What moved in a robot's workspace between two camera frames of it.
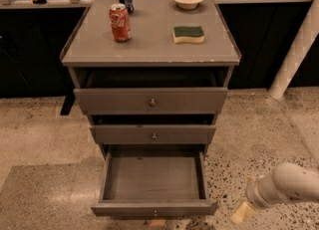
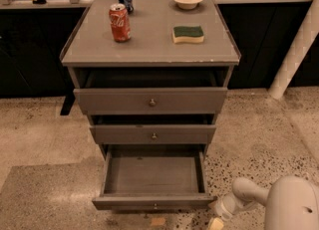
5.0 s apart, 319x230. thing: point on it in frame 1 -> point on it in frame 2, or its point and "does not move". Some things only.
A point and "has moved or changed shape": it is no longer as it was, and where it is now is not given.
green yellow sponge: x=187 y=34 does not move
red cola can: x=119 y=16 does not move
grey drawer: x=154 y=133 does not move
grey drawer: x=148 y=183 has moved or changed shape
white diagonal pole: x=307 y=34 does not move
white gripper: x=253 y=191 -> x=223 y=207
